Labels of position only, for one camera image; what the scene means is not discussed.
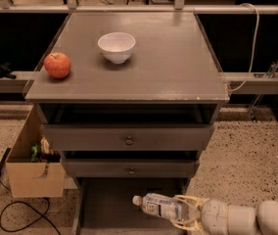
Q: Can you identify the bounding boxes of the white ceramic bowl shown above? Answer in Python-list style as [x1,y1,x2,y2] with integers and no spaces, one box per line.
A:
[98,32,136,64]

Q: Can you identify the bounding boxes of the items inside cardboard box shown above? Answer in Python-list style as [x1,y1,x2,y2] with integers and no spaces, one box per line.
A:
[30,137,60,163]

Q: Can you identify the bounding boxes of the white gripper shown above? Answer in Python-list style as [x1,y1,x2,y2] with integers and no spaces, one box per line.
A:
[170,195,228,235]

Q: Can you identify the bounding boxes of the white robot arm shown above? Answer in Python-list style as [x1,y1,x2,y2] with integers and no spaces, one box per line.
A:
[171,195,278,235]

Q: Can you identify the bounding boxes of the red apple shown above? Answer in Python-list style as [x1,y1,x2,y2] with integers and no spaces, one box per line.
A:
[43,52,71,79]

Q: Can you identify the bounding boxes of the grey drawer cabinet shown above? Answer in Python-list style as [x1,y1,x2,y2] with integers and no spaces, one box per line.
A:
[24,11,231,235]

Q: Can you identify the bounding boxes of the middle grey drawer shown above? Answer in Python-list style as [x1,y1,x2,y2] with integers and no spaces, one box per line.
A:
[62,159,199,178]

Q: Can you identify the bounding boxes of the cardboard box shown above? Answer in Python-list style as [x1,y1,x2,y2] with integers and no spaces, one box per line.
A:
[6,108,65,198]

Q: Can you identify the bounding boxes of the grey drawer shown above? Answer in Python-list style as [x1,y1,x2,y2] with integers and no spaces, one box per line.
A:
[70,178,187,235]
[41,124,214,151]
[62,159,199,178]

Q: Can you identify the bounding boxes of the white hanging cable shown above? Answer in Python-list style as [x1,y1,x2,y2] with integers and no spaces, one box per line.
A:
[227,2,260,94]

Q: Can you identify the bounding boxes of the clear plastic water bottle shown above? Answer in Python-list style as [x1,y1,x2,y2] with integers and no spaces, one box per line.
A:
[132,193,199,224]

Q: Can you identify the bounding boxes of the bottom grey drawer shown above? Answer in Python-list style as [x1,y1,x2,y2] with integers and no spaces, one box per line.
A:
[70,178,187,235]

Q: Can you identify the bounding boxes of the top grey drawer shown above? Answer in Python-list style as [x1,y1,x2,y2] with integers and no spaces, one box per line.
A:
[41,124,214,151]

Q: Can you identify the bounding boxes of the metal rail frame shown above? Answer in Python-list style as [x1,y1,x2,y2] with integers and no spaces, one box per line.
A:
[0,0,278,94]

